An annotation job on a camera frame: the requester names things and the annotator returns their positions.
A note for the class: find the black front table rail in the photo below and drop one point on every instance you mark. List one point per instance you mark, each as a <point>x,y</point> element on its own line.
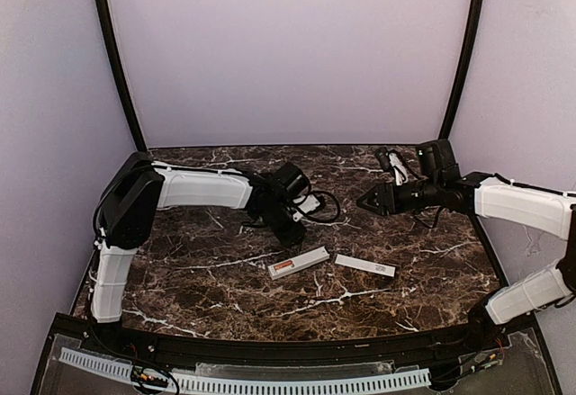
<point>430,347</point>

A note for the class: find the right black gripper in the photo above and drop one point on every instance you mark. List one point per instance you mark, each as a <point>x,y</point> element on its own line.
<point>387,197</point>

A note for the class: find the right black frame post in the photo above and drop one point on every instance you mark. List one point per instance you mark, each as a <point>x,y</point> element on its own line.
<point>462,68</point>

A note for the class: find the white remote battery cover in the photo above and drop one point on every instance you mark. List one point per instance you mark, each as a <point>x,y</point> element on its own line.
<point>366,266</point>

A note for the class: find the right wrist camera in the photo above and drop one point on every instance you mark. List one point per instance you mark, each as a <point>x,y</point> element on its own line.
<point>437,161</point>

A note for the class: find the white slotted cable duct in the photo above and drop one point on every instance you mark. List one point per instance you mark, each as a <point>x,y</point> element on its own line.
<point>229,379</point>

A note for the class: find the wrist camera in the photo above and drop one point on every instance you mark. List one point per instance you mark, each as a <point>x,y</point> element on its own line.
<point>296,188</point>
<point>437,161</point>

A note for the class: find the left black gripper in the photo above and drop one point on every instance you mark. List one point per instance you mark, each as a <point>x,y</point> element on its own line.
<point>285,229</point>

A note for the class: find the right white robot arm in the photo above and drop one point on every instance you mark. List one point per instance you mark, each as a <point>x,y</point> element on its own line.
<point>538,211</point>

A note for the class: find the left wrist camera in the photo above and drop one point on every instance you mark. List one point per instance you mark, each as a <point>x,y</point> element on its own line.
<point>296,188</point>

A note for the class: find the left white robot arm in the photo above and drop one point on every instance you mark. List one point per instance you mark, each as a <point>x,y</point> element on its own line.
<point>124,216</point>

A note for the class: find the left black frame post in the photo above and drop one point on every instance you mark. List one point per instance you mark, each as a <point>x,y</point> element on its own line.
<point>119,78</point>

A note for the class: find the black frame post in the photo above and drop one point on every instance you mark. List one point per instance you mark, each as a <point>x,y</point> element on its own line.
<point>462,68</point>
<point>119,78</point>

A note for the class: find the white remote control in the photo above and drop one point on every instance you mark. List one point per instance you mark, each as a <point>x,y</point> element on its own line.
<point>301,262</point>

